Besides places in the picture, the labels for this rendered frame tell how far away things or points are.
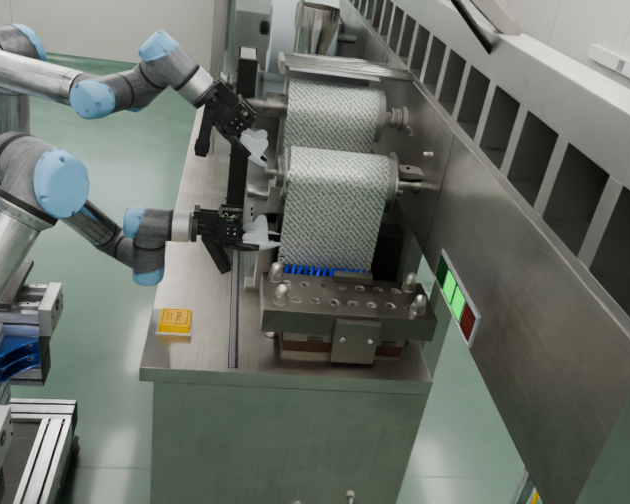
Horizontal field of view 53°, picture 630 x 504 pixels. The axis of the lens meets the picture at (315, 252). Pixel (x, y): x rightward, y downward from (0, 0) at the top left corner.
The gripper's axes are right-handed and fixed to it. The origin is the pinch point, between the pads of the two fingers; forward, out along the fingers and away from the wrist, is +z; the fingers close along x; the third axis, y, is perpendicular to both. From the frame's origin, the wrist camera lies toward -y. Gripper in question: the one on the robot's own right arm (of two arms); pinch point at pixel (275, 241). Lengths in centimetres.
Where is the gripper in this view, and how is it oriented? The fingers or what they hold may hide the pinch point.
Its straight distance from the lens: 154.3
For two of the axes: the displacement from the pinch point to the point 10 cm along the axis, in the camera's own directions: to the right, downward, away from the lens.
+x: -0.9, -5.0, 8.6
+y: 1.4, -8.6, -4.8
